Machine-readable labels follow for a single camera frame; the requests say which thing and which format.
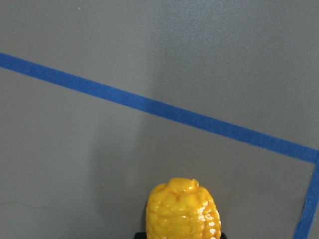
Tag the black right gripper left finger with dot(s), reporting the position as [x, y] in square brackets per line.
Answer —
[140, 235]

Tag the yellow corn cob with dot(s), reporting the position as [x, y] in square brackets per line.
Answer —
[182, 209]

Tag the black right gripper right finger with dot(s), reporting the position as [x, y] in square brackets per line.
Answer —
[222, 235]

